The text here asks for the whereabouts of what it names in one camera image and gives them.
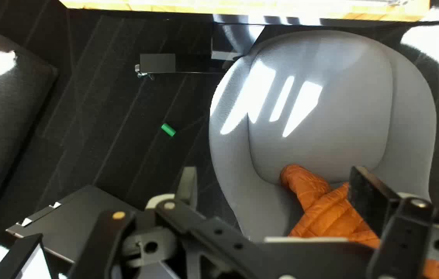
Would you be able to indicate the light wooden board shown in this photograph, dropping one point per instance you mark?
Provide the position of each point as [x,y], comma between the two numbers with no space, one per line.
[229,8]

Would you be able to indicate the grey shell chair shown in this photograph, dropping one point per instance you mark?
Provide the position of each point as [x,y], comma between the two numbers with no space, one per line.
[328,103]

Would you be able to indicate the black flat panel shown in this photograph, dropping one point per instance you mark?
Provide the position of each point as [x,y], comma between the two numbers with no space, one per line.
[74,222]

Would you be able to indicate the small green object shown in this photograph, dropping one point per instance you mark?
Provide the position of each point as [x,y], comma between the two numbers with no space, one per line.
[169,129]

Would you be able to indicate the orange jacket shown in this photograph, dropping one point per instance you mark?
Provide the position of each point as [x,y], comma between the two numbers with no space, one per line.
[322,207]

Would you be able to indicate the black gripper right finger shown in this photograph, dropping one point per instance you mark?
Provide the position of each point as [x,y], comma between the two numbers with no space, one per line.
[400,233]

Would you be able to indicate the small black box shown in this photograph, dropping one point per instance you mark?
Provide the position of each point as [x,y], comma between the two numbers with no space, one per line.
[158,62]

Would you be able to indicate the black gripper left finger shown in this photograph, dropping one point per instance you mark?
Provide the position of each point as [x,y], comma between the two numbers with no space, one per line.
[127,233]

